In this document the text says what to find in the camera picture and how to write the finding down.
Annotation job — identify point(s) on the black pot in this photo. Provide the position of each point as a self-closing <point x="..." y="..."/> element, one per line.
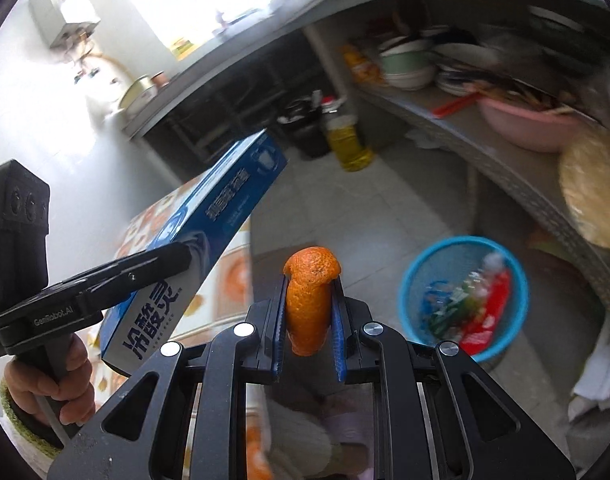
<point x="305" y="135"/>

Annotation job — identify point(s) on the yellow oil bottle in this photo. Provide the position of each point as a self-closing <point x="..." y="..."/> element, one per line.
<point x="347" y="145"/>

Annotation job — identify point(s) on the person's left hand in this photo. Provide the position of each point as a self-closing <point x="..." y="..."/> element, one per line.
<point x="75" y="400"/>

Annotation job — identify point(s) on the white fluffy towel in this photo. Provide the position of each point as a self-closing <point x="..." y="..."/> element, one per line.
<point x="300" y="440"/>

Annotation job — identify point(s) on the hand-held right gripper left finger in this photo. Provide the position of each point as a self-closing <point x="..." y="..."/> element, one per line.
<point x="280" y="340"/>

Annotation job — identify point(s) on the small brown cup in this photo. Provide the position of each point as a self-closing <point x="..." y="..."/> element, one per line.
<point x="159" y="79"/>

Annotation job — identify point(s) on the pink plastic basin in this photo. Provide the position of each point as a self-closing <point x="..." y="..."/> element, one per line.
<point x="525" y="125"/>

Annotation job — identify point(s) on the stack of bowls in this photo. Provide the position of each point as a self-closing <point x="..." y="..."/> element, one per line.
<point x="405" y="67"/>

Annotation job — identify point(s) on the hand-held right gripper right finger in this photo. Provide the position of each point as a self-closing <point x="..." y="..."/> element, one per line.
<point x="339" y="340"/>

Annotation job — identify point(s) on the blue plastic wrapper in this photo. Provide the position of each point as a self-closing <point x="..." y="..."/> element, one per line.
<point x="430" y="300"/>

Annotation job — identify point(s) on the perforated metal shelf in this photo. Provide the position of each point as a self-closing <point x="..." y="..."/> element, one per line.
<point x="515" y="170"/>

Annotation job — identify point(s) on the blue plastic basket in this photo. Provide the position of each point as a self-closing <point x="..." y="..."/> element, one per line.
<point x="407" y="290"/>

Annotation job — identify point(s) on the green bottle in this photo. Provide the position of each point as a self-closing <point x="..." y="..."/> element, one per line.
<point x="450" y="315"/>

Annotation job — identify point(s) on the pile of kitchen utensils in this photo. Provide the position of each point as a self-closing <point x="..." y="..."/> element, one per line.
<point x="525" y="92"/>

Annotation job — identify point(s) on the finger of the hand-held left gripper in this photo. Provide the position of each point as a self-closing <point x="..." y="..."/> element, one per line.
<point x="145" y="270"/>

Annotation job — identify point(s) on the white crumpled cloth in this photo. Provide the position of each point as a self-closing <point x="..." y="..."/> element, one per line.
<point x="600" y="375"/>

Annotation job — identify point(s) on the grey concrete counter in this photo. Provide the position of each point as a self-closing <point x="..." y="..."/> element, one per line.
<point x="225" y="65"/>

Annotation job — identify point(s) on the yellow packet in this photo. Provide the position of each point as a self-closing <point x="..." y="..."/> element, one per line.
<point x="360" y="67"/>

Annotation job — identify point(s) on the blue cardboard box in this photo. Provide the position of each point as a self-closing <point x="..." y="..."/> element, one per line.
<point x="220" y="210"/>

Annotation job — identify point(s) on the orange peel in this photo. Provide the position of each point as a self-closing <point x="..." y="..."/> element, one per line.
<point x="310" y="300"/>

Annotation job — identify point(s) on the stack of plates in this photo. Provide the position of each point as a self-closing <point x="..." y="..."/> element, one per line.
<point x="455" y="85"/>

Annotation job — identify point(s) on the yellow box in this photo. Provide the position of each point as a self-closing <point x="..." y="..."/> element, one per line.
<point x="182" y="47"/>

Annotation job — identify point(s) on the pink slipper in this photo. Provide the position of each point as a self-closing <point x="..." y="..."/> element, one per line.
<point x="350" y="425"/>

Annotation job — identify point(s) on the bag of dried noodles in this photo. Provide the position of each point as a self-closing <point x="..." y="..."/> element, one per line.
<point x="595" y="190"/>

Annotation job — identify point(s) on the white wall water heater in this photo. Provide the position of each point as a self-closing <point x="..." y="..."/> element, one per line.
<point x="60" y="15"/>

